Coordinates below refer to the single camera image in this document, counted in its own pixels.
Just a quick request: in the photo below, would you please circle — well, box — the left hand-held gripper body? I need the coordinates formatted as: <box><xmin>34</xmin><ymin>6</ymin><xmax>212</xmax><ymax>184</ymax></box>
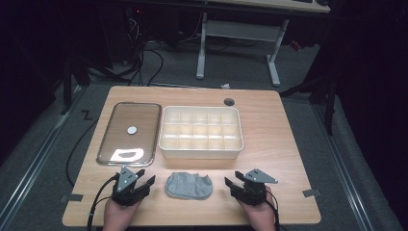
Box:
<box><xmin>111</xmin><ymin>166</ymin><xmax>152</xmax><ymax>207</ymax></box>

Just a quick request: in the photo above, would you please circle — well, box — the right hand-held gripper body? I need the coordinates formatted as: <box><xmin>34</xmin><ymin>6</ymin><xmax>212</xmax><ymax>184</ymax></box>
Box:
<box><xmin>231</xmin><ymin>168</ymin><xmax>279</xmax><ymax>206</ymax></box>

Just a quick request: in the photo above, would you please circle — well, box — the grey cloth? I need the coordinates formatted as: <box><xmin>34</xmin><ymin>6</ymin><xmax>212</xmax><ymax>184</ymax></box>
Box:
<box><xmin>165</xmin><ymin>171</ymin><xmax>214</xmax><ymax>201</ymax></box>

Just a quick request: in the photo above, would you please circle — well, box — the person's right hand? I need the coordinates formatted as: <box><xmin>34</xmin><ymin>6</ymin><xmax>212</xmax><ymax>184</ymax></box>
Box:
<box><xmin>238</xmin><ymin>194</ymin><xmax>276</xmax><ymax>231</ymax></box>

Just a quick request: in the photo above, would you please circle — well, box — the person's left hand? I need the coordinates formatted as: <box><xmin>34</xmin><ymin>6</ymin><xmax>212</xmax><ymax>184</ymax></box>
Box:
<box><xmin>102</xmin><ymin>197</ymin><xmax>140</xmax><ymax>231</ymax></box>

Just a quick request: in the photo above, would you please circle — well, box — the transparent box lid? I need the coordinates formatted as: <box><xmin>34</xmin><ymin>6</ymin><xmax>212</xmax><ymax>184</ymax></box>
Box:
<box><xmin>96</xmin><ymin>101</ymin><xmax>163</xmax><ymax>167</ymax></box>

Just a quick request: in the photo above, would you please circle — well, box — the white divided storage box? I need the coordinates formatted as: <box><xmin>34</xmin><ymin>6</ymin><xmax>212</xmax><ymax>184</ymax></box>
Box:
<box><xmin>158</xmin><ymin>105</ymin><xmax>244</xmax><ymax>161</ymax></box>

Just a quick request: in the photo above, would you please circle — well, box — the black metal stand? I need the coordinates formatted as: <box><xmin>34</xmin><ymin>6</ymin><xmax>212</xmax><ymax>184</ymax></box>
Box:
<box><xmin>60</xmin><ymin>52</ymin><xmax>91</xmax><ymax>116</ymax></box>
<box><xmin>278</xmin><ymin>71</ymin><xmax>339</xmax><ymax>137</ymax></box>

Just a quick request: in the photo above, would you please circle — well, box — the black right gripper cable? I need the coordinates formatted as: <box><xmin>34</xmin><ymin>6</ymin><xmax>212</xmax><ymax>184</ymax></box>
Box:
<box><xmin>265</xmin><ymin>189</ymin><xmax>285</xmax><ymax>231</ymax></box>

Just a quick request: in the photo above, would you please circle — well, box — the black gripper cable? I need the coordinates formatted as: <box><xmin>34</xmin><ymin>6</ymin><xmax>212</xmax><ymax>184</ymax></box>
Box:
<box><xmin>86</xmin><ymin>174</ymin><xmax>120</xmax><ymax>231</ymax></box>
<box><xmin>265</xmin><ymin>189</ymin><xmax>285</xmax><ymax>231</ymax></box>

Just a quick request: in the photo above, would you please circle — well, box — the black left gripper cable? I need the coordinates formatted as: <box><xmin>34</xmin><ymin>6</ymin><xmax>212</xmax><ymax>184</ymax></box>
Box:
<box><xmin>86</xmin><ymin>174</ymin><xmax>120</xmax><ymax>231</ymax></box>

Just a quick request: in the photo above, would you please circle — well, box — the black floor cable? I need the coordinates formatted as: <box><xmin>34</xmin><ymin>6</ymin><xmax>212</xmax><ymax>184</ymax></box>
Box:
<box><xmin>65</xmin><ymin>117</ymin><xmax>101</xmax><ymax>188</ymax></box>

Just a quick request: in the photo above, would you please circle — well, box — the metal floor rail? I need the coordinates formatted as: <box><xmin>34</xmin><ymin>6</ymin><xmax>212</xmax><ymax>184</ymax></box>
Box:
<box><xmin>312</xmin><ymin>102</ymin><xmax>376</xmax><ymax>231</ymax></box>
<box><xmin>0</xmin><ymin>85</ymin><xmax>85</xmax><ymax>227</ymax></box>

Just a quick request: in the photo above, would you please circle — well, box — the bundle of black cables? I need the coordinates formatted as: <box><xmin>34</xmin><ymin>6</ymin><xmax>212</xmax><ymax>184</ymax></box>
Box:
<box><xmin>119</xmin><ymin>13</ymin><xmax>165</xmax><ymax>87</ymax></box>

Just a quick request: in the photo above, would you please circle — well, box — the white frame desk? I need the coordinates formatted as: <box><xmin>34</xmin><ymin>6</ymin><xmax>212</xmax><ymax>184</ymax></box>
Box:
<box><xmin>195</xmin><ymin>0</ymin><xmax>332</xmax><ymax>88</ymax></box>

